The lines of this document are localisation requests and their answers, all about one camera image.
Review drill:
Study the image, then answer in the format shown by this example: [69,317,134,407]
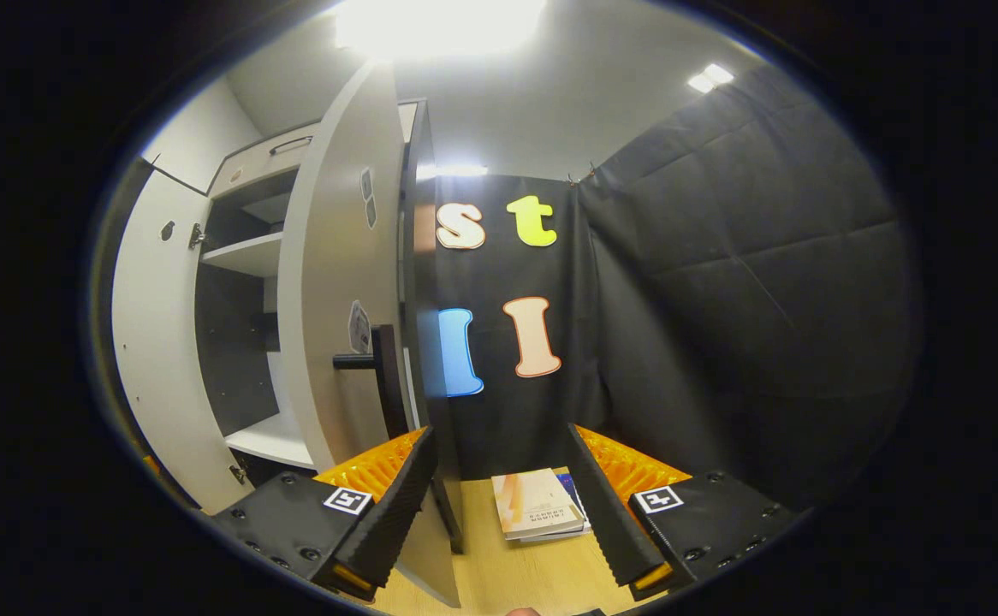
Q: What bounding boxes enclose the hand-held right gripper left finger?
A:
[208,426,438,601]

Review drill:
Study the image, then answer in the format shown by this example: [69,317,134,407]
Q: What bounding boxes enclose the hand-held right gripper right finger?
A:
[564,423,799,601]

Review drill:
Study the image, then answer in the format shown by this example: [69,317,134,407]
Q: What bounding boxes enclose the grey cabinet door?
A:
[111,158,252,514]
[276,60,461,608]

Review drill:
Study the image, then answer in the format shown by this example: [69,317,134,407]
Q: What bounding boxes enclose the grey cabinet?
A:
[191,98,466,555]

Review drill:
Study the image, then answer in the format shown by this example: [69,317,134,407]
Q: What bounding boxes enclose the grey cabinet drawer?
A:
[208,124,322,198]

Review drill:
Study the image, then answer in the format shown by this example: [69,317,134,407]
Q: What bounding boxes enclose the blue cover book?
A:
[520,472,592,545]

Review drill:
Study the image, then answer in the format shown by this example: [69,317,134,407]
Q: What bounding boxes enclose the beige cover book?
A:
[491,468,585,540]

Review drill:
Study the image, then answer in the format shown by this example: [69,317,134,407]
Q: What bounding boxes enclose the black backdrop cloth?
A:
[431,174,611,480]

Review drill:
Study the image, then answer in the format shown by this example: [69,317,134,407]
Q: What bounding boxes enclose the dark quilted cloth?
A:
[576,64,924,506]

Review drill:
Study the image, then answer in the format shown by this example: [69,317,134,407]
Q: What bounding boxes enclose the small ceiling light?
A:
[687,62,735,95]

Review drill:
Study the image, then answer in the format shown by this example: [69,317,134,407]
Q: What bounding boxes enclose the large ceiling light panel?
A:
[332,0,547,61]

